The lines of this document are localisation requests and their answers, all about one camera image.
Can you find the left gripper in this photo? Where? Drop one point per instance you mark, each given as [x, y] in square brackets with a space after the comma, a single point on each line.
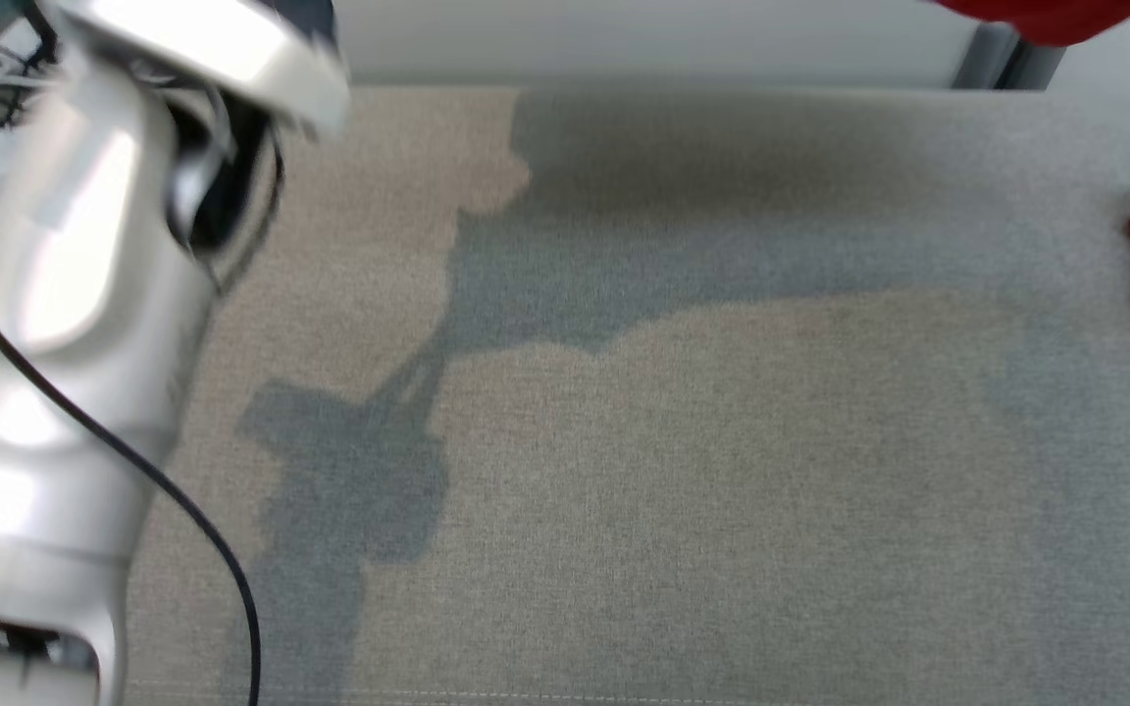
[212, 49]

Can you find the red white striped jersey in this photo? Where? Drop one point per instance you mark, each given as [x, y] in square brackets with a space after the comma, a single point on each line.
[1046, 20]

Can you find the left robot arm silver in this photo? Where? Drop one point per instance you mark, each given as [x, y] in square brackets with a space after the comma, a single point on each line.
[55, 294]

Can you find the grey partition post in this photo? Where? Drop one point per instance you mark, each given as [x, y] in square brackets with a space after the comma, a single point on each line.
[982, 59]
[1036, 67]

